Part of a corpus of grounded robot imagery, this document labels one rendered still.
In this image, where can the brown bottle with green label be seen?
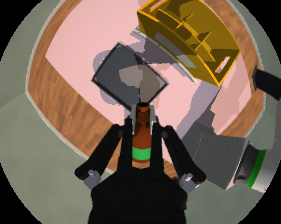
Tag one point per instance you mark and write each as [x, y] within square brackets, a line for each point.
[142, 136]

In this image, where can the yellow open crate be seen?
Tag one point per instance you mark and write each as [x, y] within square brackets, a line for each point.
[212, 36]

